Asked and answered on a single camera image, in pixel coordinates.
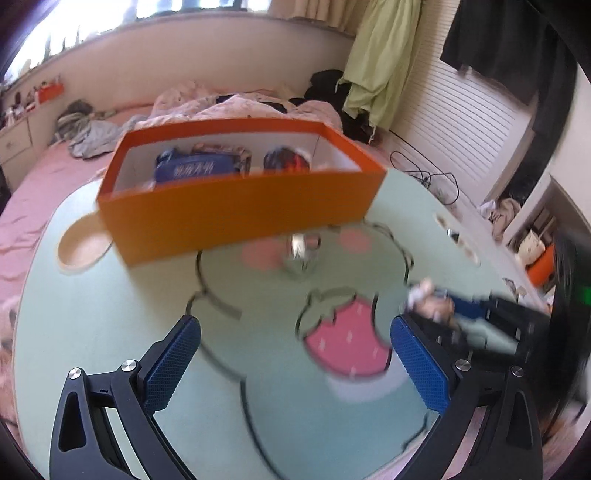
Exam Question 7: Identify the black hanging garment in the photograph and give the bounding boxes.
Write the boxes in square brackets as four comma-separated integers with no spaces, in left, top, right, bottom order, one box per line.
[441,0,578,134]

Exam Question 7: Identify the grey crumpled clothes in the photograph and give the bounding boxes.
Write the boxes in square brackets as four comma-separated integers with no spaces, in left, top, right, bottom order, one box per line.
[55,99,134,160]

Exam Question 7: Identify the black charger cable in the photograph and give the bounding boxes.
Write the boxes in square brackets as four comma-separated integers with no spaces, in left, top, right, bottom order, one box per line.
[389,150,460,206]

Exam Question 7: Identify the orange cardboard box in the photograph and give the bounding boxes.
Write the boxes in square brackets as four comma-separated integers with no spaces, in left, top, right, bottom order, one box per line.
[97,117,387,267]

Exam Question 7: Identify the blue tissue packet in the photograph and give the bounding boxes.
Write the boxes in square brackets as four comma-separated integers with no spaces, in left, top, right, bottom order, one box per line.
[153,150,238,183]

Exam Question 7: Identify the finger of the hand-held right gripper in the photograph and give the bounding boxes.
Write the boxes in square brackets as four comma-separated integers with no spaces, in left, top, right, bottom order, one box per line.
[445,295,490,321]

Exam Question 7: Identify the cartoon figure keychain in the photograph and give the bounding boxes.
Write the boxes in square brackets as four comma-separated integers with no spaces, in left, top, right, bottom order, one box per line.
[405,279,455,324]

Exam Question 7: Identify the white slatted radiator cover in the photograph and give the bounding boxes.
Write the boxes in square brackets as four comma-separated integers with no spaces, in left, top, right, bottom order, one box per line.
[388,58,539,208]

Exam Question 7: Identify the orange bottle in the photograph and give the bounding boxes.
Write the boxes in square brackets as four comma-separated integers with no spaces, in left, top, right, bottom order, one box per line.
[526,244,557,287]

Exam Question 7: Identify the beige crumpled cloth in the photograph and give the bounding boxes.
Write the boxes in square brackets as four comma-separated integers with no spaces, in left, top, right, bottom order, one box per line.
[480,198,522,243]

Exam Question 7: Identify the white shelf unit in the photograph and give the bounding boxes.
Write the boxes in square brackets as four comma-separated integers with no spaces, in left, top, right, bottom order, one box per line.
[505,178,587,296]

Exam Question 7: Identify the silver metal cup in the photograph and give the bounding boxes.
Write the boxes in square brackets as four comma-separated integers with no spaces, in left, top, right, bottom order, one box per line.
[284,233,321,278]

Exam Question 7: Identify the pink fuzzy comforter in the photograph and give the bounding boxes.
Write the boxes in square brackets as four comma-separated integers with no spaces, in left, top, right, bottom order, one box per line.
[134,82,345,134]

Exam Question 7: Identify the mint cartoon-print desktop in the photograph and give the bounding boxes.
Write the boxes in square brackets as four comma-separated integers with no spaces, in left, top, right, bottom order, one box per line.
[11,178,555,480]

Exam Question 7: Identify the pink bed sheet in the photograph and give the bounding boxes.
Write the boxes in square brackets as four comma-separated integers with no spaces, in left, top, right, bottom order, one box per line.
[0,104,153,324]

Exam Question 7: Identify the black clothes pile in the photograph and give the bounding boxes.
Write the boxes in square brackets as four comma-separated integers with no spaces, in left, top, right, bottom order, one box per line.
[305,69,370,144]

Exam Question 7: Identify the white drawer cabinet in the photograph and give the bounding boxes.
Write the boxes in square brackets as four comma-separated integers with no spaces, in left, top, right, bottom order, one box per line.
[0,113,35,164]

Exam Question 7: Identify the black lace-trimmed bag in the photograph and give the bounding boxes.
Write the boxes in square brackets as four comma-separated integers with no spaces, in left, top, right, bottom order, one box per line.
[263,145,311,174]

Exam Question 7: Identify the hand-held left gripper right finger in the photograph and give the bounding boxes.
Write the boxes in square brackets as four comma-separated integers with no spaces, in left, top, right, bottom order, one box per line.
[390,314,544,480]

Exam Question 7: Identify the brown printed carton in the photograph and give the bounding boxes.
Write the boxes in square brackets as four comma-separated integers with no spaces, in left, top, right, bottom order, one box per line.
[191,142,252,177]

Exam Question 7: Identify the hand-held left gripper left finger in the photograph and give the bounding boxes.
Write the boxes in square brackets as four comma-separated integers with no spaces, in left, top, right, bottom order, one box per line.
[48,314,202,480]

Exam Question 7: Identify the light green garment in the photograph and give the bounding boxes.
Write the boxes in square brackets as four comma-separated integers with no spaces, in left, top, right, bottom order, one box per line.
[342,0,423,132]

